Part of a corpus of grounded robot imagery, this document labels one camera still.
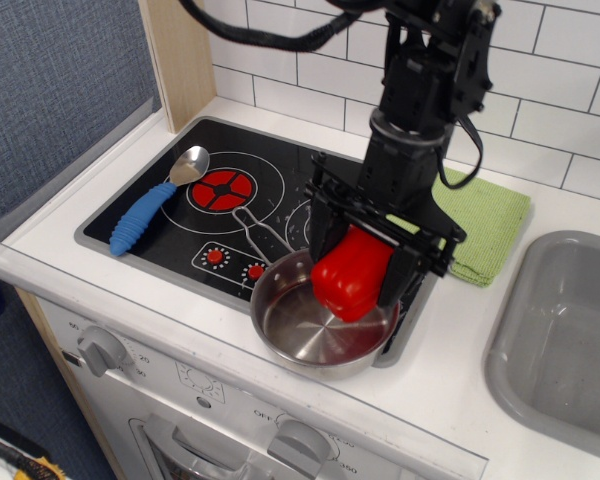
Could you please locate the white toy oven front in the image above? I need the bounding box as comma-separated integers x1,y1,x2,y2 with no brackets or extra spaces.
40,301,486,479

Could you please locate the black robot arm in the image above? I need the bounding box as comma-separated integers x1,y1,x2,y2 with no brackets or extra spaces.
307,1,501,321

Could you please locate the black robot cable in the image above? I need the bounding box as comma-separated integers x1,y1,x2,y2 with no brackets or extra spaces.
179,0,484,190

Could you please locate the green folded cloth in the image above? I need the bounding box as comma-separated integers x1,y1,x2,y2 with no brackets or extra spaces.
386,166,532,289

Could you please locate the red toy bell pepper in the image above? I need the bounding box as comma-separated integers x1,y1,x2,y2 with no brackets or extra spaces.
311,227,394,323

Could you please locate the yellow black object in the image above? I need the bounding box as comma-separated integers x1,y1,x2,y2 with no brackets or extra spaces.
0,436,68,480

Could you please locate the wooden post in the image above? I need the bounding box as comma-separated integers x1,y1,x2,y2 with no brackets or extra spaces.
138,0,216,133

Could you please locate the blue handled metal spoon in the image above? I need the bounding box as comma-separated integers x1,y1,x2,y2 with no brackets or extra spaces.
109,146,210,256

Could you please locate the silver pot with handle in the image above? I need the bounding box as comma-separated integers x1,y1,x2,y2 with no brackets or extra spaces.
231,205,402,381

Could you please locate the grey right oven knob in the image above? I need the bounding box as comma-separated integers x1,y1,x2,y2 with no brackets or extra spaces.
267,420,331,475

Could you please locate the grey oven knob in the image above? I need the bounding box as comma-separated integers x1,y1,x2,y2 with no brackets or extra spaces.
77,326,126,378
267,420,331,475

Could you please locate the black toy stovetop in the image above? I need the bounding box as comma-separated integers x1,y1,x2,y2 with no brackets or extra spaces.
76,118,435,368

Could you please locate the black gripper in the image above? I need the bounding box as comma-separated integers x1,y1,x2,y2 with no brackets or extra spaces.
304,110,468,307

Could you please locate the grey left oven knob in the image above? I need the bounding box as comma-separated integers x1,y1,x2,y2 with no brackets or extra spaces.
77,326,126,378

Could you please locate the grey sink basin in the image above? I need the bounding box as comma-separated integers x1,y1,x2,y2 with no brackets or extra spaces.
486,231,600,457

